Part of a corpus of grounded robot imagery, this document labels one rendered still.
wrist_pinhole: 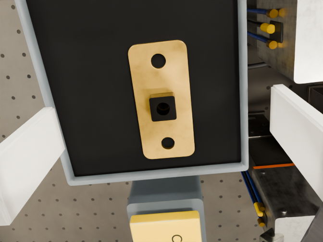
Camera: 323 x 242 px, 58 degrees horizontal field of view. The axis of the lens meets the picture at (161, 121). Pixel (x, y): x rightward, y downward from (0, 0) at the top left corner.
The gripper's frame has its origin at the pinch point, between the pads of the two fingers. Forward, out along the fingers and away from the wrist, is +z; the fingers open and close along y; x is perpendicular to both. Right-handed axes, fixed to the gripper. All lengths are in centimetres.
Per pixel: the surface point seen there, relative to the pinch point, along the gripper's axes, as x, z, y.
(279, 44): 1.7, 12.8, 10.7
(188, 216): -10.3, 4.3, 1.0
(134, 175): -5.3, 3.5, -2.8
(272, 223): -21.5, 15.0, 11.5
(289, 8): 4.9, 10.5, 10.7
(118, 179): -5.5, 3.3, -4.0
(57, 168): -31, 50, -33
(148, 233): -11.5, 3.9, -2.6
